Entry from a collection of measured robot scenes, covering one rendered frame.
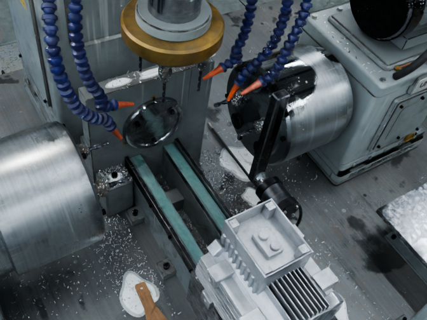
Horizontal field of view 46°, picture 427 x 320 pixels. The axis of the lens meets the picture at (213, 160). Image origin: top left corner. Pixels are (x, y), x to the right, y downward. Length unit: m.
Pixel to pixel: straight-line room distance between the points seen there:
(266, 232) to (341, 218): 0.51
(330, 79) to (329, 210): 0.38
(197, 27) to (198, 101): 0.36
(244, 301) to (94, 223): 0.30
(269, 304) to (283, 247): 0.10
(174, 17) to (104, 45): 0.30
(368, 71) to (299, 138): 0.22
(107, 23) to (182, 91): 0.21
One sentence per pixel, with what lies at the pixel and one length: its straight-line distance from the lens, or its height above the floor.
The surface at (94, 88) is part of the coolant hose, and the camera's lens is 0.90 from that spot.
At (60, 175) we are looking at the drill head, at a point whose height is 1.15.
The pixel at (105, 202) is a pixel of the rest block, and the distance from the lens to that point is 1.21.
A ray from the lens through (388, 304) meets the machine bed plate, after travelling 1.28.
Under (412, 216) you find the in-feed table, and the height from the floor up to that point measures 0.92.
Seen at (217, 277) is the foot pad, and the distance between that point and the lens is 0.88.
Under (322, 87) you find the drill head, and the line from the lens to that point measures 1.13.
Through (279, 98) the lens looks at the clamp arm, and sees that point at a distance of 0.92.
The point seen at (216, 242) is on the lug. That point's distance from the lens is 0.89.
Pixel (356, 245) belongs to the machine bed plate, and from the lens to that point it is 1.33.
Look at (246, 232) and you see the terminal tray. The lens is 0.88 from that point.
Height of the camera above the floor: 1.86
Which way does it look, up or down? 50 degrees down
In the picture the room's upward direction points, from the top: 11 degrees clockwise
